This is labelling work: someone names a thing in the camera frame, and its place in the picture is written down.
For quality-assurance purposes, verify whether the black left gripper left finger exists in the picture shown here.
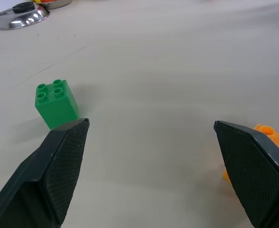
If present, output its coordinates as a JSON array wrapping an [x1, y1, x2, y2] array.
[[0, 118, 90, 228]]

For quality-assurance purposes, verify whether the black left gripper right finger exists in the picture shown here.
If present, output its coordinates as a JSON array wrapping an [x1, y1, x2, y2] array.
[[213, 120, 279, 228]]

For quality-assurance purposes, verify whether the green toy brick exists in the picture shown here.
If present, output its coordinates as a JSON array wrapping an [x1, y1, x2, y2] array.
[[34, 79, 79, 130]]

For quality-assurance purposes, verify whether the steel bowl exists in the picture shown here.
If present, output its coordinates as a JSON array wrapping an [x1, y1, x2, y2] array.
[[32, 0, 73, 10]]

